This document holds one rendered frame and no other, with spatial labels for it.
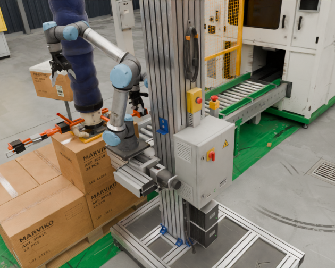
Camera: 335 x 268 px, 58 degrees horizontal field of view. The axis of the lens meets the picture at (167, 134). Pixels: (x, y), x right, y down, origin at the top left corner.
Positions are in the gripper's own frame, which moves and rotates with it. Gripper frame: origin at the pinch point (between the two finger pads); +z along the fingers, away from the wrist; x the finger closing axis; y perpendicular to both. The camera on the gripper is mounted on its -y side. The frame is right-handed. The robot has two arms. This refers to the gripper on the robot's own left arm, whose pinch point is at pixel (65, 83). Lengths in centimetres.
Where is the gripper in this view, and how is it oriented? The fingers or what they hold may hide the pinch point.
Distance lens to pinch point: 196.8
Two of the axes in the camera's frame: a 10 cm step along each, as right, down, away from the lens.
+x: -7.2, 3.8, -5.7
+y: -6.9, -3.3, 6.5
